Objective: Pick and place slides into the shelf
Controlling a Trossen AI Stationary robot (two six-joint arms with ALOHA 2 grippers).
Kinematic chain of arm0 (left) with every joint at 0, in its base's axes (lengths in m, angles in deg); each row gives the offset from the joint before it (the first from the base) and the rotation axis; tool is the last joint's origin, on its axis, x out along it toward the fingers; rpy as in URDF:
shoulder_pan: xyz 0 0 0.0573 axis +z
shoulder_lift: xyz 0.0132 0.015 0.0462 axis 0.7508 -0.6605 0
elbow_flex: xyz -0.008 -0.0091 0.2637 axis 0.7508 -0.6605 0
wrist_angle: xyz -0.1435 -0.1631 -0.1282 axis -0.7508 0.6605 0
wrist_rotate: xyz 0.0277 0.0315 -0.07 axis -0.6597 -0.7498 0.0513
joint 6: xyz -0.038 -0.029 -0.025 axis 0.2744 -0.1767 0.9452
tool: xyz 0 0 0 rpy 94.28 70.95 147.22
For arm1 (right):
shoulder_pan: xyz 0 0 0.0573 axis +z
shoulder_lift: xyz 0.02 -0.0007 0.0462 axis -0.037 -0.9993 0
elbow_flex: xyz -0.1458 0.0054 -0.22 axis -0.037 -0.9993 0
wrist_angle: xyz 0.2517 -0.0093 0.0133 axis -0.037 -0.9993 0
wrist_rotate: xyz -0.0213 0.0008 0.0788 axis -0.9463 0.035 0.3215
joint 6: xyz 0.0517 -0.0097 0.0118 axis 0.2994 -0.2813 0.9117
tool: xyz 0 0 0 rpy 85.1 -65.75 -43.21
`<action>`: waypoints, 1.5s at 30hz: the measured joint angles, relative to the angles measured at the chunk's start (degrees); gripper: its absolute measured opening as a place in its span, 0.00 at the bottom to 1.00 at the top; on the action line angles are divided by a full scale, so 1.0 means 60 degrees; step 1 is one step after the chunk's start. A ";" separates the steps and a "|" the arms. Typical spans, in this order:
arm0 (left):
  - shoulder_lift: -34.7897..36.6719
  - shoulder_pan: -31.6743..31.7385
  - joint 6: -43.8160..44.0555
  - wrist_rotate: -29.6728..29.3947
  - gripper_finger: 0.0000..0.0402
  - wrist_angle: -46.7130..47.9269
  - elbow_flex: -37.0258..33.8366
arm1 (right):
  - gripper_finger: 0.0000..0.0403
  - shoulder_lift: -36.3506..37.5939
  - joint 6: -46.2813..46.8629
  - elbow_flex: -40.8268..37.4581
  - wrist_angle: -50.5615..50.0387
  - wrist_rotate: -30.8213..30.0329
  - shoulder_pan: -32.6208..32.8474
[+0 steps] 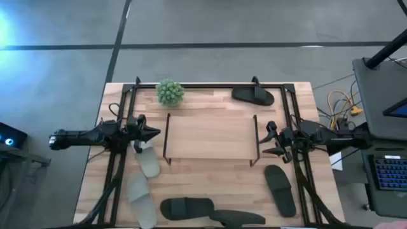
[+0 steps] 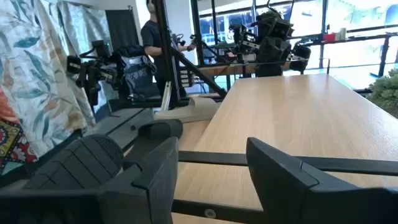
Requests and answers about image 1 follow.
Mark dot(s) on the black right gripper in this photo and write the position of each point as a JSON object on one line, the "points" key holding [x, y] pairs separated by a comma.
{"points": [[286, 145]]}

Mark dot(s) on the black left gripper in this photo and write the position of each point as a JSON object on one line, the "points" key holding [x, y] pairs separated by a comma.
{"points": [[133, 135]]}

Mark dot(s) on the grey slide sandal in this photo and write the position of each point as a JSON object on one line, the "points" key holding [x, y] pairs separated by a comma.
{"points": [[141, 203], [149, 163]]}

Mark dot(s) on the black slide sandal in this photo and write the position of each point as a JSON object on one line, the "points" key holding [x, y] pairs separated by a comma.
{"points": [[190, 208], [235, 219], [281, 194], [245, 95]]}

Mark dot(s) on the wooden shelf with black frame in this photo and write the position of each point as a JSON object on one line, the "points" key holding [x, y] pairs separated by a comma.
{"points": [[210, 136]]}

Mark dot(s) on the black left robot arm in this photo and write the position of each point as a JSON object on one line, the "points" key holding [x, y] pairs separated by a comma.
{"points": [[79, 137]]}

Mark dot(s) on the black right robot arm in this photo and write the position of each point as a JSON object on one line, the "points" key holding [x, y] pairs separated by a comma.
{"points": [[334, 140]]}

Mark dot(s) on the green plant in white pot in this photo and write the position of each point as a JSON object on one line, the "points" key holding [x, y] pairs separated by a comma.
{"points": [[170, 93]]}

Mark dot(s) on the white paper sheet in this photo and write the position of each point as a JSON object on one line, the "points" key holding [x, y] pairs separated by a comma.
{"points": [[337, 160]]}

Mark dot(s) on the grey workstation cart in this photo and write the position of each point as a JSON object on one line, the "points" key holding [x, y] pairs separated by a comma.
{"points": [[372, 105]]}

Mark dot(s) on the grey metal side stand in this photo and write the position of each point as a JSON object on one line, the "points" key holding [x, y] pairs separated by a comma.
{"points": [[31, 158]]}

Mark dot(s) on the laptop with backlit keyboard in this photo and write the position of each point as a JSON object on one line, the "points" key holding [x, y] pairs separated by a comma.
{"points": [[391, 173]]}

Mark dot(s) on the blue-screen monitor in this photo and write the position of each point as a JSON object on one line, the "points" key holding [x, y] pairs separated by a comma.
{"points": [[399, 111]]}

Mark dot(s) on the black device with blue lights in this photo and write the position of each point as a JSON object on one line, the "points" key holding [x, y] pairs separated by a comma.
{"points": [[12, 135]]}

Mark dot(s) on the black pole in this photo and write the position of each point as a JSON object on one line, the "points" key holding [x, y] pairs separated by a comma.
{"points": [[386, 49]]}

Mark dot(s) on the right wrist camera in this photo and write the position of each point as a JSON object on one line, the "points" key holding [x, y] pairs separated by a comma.
{"points": [[287, 133]]}

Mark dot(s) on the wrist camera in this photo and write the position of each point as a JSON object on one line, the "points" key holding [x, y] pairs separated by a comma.
{"points": [[131, 121], [287, 133]]}

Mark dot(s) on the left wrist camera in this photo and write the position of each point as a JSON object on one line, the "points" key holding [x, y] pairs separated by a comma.
{"points": [[131, 121]]}

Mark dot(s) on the black frame clamp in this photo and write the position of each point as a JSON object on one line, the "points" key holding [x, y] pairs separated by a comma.
{"points": [[255, 81], [137, 80]]}

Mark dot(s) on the black aluminium table frame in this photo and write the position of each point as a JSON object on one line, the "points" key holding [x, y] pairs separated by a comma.
{"points": [[206, 86]]}

